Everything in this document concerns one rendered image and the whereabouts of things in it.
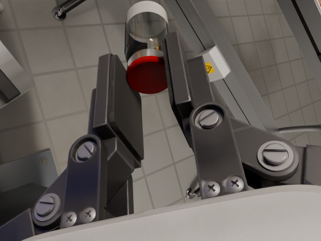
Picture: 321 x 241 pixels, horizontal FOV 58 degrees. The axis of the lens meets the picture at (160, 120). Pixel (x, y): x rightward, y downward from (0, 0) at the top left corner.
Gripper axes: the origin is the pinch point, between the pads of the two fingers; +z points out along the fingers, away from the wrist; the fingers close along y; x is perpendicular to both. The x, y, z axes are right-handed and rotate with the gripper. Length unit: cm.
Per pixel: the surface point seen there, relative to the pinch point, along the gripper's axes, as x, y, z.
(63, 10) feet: -47, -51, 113
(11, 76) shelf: -11.2, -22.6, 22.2
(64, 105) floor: -73, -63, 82
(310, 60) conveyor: -63, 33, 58
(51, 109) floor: -70, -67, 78
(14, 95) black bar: -11.7, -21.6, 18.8
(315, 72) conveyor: -66, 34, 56
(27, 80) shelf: -12.8, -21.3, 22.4
